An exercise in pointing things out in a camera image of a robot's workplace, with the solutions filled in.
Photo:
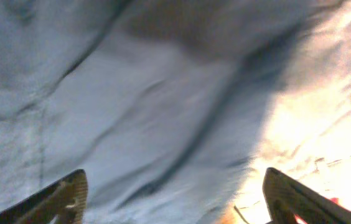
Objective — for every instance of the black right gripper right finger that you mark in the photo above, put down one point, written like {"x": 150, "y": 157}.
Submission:
{"x": 287, "y": 200}

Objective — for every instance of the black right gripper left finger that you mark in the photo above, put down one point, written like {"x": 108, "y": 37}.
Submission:
{"x": 62, "y": 202}

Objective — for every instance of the dark blue shorts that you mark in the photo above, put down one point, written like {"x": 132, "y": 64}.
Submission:
{"x": 160, "y": 102}

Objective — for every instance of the grey garment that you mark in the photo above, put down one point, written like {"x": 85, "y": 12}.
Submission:
{"x": 307, "y": 134}

